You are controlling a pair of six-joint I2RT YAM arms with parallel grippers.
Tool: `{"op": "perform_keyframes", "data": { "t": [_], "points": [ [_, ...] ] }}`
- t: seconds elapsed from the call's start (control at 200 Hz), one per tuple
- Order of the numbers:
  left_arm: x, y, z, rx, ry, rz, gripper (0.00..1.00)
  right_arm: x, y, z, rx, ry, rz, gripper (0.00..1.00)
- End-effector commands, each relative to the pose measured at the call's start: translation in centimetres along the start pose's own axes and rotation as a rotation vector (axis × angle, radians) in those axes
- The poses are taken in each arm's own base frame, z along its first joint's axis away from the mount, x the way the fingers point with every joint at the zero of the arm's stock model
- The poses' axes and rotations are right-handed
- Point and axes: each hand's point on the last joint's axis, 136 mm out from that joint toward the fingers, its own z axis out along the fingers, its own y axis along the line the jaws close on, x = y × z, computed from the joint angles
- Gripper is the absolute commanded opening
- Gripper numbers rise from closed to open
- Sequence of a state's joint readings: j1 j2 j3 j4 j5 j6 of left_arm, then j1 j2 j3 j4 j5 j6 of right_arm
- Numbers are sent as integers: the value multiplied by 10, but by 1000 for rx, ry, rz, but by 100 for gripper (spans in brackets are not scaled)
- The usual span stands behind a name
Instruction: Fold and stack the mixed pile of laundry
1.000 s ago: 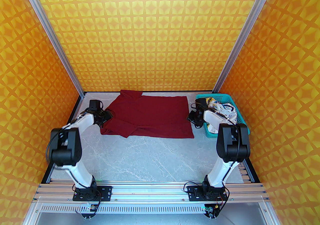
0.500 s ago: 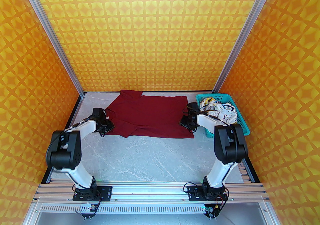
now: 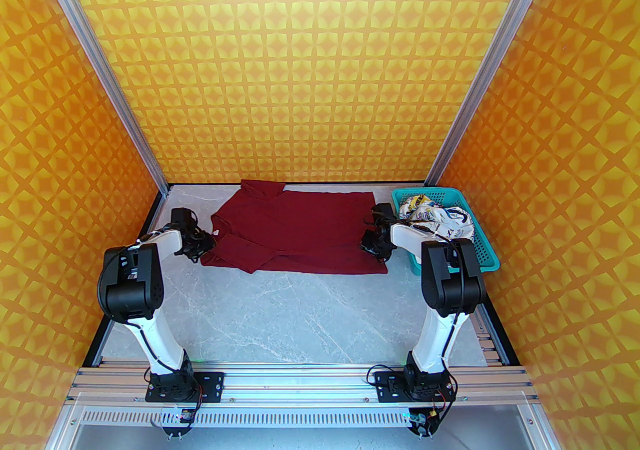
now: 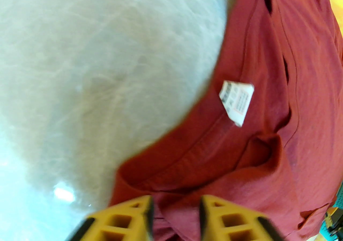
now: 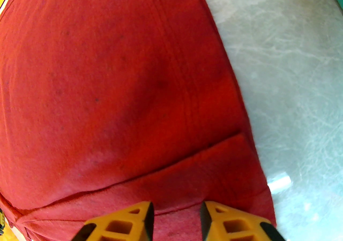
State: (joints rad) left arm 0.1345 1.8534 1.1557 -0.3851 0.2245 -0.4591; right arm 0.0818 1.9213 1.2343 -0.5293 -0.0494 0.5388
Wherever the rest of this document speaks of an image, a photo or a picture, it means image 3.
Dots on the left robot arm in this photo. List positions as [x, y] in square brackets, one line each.
[132, 288]

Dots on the aluminium frame post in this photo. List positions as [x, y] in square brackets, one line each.
[100, 67]
[490, 62]

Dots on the maroon shirt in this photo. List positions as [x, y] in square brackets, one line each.
[300, 233]

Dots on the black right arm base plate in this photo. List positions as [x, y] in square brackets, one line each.
[387, 385]

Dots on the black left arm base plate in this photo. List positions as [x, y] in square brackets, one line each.
[210, 383]

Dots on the white printed shirt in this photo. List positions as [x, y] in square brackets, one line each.
[440, 215]

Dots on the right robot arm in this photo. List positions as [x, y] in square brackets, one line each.
[450, 283]

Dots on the aluminium front rail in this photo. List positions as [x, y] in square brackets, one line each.
[300, 380]

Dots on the teal plastic laundry basket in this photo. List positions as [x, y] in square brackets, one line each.
[482, 248]

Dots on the small controller board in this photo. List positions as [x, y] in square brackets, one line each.
[180, 419]
[422, 420]

